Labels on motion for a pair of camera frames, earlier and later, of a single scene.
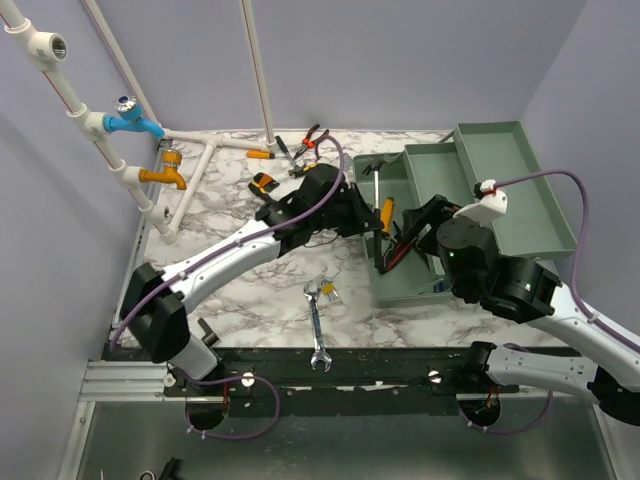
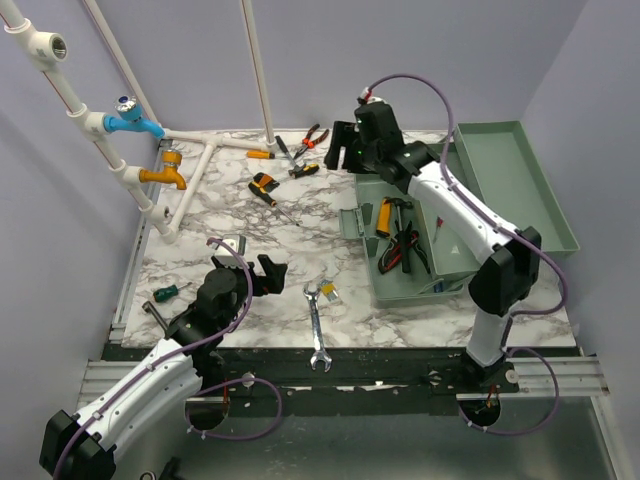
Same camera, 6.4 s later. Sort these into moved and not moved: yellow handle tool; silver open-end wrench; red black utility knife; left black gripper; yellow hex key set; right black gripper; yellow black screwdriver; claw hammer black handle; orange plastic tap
Moved: left black gripper; right black gripper; claw hammer black handle
Not moved: yellow hex key set; silver open-end wrench; yellow handle tool; orange plastic tap; yellow black screwdriver; red black utility knife
